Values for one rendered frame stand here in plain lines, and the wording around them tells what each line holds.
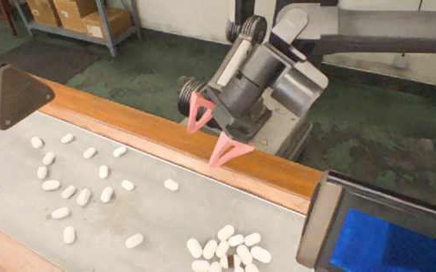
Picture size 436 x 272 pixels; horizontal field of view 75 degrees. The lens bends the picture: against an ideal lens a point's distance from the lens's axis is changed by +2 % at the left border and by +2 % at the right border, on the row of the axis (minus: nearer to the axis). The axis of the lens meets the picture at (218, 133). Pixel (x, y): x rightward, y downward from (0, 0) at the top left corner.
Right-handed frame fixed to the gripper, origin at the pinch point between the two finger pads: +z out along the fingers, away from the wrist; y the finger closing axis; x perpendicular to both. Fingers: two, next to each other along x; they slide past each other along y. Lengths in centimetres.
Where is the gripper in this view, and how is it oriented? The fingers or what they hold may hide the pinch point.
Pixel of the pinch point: (202, 145)
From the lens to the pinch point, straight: 50.3
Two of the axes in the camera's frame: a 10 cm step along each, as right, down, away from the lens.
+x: -6.9, -2.3, -6.8
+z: -5.7, 7.5, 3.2
